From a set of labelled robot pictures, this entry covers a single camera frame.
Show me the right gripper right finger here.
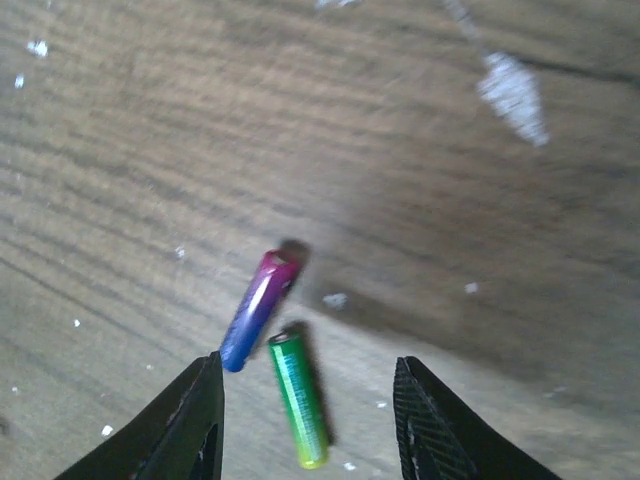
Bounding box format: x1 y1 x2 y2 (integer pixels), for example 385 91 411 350
393 356 560 480

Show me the green AAA battery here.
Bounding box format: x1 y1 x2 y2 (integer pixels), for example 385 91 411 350
268 330 329 470

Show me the purple blue AAA battery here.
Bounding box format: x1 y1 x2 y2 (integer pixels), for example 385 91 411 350
219 249 300 373

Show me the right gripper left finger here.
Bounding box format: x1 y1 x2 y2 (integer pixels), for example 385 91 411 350
58 351 225 480

